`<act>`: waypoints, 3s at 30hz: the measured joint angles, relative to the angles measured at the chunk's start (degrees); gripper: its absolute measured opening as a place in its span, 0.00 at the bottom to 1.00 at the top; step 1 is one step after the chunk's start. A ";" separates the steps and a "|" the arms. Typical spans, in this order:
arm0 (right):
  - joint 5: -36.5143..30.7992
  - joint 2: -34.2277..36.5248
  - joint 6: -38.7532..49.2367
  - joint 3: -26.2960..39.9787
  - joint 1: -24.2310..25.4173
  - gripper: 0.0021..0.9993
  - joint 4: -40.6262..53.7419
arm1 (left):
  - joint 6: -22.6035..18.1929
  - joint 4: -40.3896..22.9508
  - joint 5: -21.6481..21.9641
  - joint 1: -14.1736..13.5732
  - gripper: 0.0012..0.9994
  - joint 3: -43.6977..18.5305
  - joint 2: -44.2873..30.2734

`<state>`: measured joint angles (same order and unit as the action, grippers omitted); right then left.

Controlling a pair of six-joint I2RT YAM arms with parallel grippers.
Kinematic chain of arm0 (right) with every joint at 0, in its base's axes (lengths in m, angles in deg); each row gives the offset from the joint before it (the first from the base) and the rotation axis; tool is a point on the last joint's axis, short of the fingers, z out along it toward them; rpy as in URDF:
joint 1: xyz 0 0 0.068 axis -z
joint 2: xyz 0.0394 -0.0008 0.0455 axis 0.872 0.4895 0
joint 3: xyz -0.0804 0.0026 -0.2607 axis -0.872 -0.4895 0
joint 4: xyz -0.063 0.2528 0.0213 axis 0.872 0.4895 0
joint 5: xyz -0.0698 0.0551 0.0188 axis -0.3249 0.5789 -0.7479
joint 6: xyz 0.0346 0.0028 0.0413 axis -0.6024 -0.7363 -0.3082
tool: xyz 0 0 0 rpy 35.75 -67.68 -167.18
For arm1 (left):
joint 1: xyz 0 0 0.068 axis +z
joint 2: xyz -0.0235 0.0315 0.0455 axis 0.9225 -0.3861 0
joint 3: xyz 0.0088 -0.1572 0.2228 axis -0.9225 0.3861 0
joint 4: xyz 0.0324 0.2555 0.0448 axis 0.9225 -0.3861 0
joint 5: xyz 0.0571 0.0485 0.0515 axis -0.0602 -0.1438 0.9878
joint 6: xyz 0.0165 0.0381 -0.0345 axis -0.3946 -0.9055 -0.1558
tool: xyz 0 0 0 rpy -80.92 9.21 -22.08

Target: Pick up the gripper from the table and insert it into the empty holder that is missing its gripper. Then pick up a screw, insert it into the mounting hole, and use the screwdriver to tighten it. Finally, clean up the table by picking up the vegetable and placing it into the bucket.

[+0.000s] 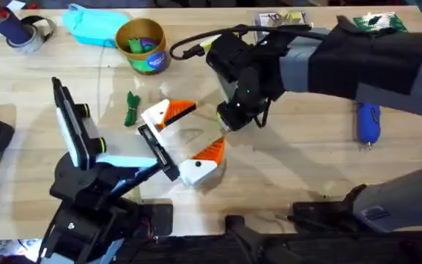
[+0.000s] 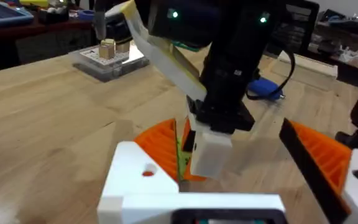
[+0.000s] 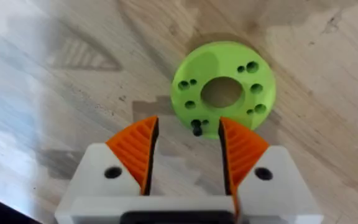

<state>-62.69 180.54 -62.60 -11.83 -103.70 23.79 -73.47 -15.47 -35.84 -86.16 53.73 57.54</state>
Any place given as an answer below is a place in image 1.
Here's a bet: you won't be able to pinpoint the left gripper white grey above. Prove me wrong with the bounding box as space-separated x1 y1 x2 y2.
81 98 227 191

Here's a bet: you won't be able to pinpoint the green vegetable toy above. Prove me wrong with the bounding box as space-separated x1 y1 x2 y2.
123 90 141 128

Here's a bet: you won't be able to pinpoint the blue electric screwdriver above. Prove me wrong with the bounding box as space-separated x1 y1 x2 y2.
355 102 382 151

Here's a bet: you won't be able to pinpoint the navy holder with sticks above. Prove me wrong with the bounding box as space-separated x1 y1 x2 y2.
0 1 33 45

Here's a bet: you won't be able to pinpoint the clear bag of parts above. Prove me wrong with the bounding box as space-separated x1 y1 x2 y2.
251 10 308 43

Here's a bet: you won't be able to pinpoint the gold tub with toys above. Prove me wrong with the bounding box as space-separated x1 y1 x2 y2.
114 18 171 76

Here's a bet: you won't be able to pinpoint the black upright left wrist plate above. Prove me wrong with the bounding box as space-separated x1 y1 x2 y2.
51 76 108 172

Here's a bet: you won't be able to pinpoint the green board with blocks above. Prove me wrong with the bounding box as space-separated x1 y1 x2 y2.
352 11 410 34

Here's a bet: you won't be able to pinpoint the turquoise soft pouch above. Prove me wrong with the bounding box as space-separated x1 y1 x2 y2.
61 3 131 49

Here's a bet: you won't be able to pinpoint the grey tape roll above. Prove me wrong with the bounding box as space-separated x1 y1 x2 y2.
6 15 57 54

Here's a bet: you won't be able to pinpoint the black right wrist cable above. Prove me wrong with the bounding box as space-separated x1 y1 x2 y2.
169 23 329 62

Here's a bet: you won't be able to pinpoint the black rail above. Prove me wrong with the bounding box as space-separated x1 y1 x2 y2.
122 214 422 264

